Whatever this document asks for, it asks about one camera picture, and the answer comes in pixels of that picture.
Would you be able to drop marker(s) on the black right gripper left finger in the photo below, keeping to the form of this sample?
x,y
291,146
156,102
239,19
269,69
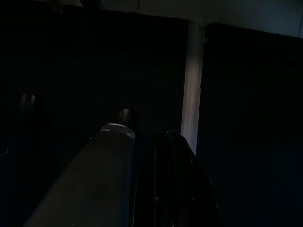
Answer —
x,y
94,179

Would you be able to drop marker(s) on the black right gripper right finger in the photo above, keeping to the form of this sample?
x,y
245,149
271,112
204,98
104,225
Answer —
x,y
180,184

